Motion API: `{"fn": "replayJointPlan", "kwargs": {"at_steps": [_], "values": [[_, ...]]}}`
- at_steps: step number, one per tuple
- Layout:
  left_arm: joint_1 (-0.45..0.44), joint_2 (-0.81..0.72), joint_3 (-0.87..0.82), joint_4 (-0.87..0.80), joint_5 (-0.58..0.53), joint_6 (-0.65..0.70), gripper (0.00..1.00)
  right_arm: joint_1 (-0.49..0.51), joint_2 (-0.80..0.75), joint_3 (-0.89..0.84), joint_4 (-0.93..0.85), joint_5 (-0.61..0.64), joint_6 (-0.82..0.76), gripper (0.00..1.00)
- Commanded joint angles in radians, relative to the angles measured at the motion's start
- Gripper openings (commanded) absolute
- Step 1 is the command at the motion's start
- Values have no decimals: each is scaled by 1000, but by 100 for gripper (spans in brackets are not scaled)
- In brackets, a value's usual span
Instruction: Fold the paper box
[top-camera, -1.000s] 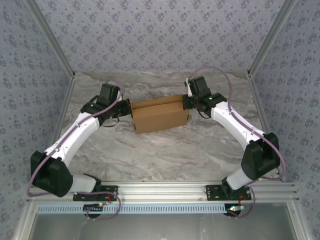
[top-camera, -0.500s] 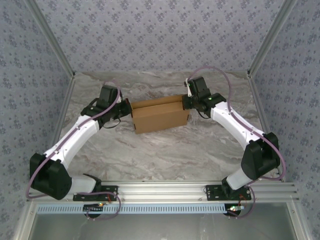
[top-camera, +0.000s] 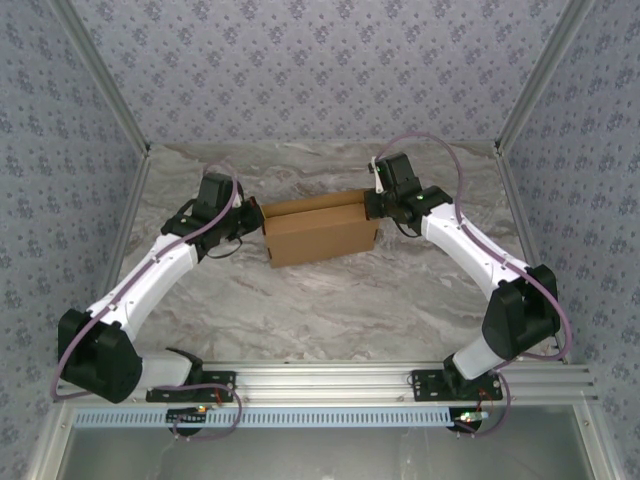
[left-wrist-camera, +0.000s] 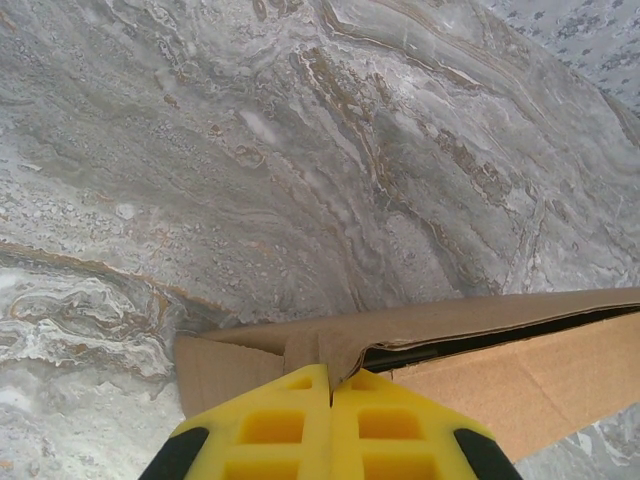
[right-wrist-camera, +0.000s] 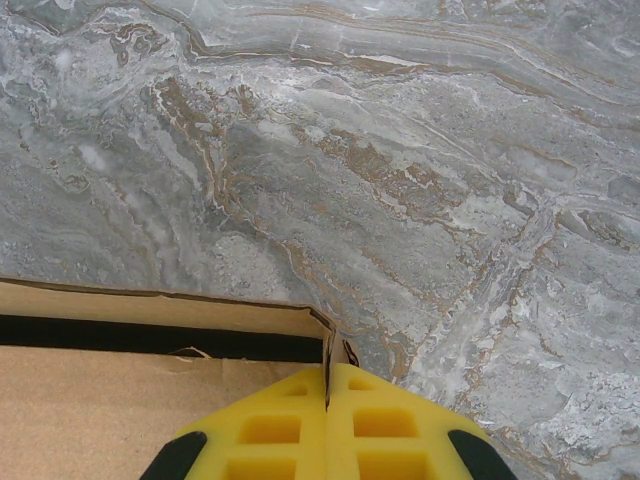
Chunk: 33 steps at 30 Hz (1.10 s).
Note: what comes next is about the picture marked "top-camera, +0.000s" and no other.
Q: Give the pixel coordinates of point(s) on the brown cardboard paper box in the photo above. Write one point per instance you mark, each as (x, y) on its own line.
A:
(320, 235)

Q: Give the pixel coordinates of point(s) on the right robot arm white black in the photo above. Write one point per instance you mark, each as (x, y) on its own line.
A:
(470, 245)

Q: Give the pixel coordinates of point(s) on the small black controller board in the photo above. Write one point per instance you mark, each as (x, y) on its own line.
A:
(462, 424)
(185, 416)

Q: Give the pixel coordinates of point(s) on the grey metal panel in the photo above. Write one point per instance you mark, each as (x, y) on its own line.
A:
(325, 455)

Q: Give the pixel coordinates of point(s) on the aluminium table side rail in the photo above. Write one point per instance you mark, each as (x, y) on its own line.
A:
(518, 210)
(119, 250)

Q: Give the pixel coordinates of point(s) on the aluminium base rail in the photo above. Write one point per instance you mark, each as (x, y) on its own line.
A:
(325, 385)

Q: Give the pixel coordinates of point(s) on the aluminium frame post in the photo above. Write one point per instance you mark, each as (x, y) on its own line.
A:
(86, 40)
(560, 40)

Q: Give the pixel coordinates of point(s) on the aluminium lower frame bar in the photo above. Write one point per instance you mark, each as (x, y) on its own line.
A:
(52, 450)
(595, 450)

